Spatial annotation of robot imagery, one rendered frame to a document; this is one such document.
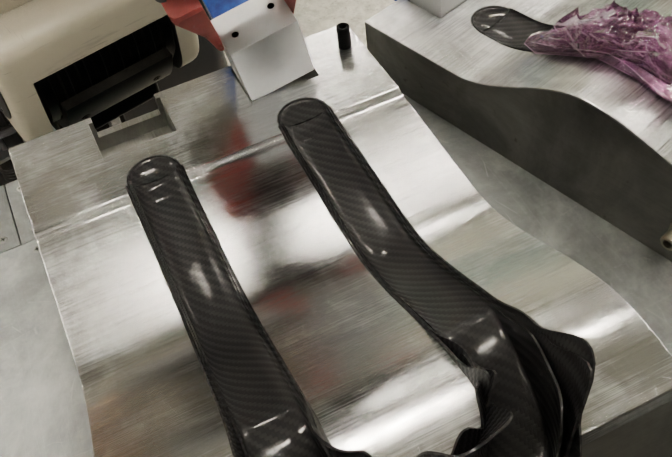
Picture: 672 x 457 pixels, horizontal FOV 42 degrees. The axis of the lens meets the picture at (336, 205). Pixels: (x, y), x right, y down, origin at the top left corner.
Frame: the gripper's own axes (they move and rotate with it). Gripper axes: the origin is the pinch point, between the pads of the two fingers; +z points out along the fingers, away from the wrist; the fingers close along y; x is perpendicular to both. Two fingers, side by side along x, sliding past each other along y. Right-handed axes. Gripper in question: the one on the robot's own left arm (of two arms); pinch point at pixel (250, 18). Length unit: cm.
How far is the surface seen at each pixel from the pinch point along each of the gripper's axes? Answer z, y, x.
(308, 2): 119, 29, 107
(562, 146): 9.7, 15.2, -14.8
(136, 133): 5.9, -10.8, 0.6
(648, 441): -0.7, 5.5, -35.6
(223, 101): 4.1, -4.2, -1.9
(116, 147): 5.9, -12.5, 0.4
